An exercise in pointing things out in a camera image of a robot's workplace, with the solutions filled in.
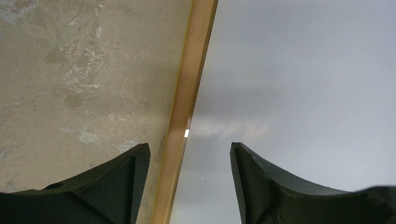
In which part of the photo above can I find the yellow wooden picture frame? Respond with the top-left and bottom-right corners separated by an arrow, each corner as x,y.
150,0 -> 218,224

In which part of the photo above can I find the building and sky photo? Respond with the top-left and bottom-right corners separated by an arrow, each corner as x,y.
170,0 -> 396,224

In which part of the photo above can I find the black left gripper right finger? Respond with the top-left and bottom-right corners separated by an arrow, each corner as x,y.
230,142 -> 396,224

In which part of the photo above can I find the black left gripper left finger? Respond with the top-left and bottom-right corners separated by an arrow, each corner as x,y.
0,143 -> 150,224

